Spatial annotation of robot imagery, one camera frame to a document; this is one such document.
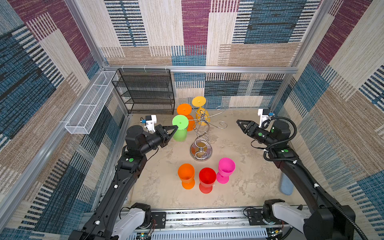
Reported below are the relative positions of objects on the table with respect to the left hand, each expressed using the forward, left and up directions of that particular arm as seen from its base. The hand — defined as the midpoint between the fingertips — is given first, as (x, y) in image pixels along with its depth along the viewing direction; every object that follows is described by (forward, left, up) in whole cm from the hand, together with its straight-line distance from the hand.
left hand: (178, 125), depth 65 cm
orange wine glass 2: (+12, -3, -3) cm, 13 cm away
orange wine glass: (-10, -2, -26) cm, 28 cm away
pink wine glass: (-7, -24, -27) cm, 37 cm away
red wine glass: (-15, -13, -21) cm, 28 cm away
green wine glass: (+3, -1, -2) cm, 4 cm away
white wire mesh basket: (+5, +45, -2) cm, 45 cm away
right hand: (+6, -28, -7) cm, 30 cm away
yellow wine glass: (+8, -11, -3) cm, 14 cm away
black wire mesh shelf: (+49, +28, -19) cm, 59 cm away
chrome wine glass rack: (+8, -11, -34) cm, 36 cm away
